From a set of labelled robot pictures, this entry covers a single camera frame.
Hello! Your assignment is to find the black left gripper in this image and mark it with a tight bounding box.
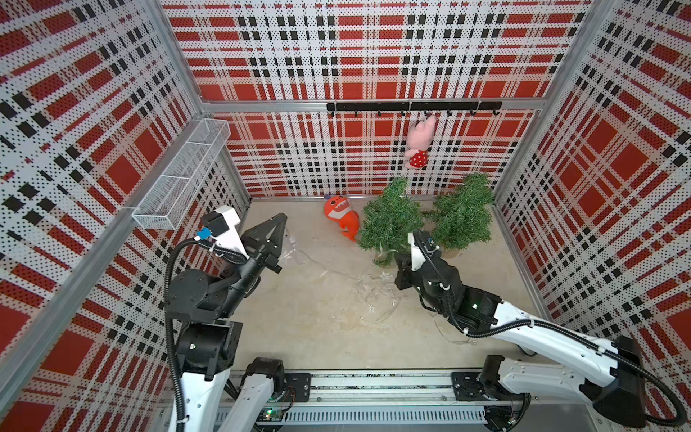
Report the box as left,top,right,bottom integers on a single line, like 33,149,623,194
216,212,285,317

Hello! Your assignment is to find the clear string light wire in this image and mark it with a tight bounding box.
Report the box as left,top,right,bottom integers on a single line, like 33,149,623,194
280,229,476,347

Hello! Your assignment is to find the green christmas tree wooden base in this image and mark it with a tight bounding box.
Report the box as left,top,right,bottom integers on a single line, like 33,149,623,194
357,177,424,267

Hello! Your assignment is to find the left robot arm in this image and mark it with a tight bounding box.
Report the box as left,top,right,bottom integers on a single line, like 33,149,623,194
164,206,288,431

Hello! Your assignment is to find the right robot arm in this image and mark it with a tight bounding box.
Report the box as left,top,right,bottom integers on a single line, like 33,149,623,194
395,254,687,428

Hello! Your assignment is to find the red plush monster toy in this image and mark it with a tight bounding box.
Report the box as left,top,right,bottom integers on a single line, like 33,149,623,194
324,195,360,242

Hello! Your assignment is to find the pink plush pig toy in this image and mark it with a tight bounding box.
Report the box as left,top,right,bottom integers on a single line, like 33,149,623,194
404,115,437,169

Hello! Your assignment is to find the green circuit board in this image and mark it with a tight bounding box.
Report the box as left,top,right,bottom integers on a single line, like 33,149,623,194
257,408,284,424

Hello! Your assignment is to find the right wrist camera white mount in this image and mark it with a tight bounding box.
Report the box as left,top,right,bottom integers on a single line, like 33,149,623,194
408,230,439,272

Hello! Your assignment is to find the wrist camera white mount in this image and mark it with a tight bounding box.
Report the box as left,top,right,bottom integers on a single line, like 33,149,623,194
194,205,248,264
408,230,439,272

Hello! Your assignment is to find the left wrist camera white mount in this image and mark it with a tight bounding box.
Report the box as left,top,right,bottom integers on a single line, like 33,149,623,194
194,205,248,264

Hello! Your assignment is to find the white wire mesh basket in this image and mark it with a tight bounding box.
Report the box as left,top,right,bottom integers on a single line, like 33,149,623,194
132,119,230,230

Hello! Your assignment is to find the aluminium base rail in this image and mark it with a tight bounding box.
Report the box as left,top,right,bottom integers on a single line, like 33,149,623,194
161,368,606,428

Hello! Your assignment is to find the black hook rail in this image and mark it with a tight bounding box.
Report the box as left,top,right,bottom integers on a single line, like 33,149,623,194
326,101,503,114

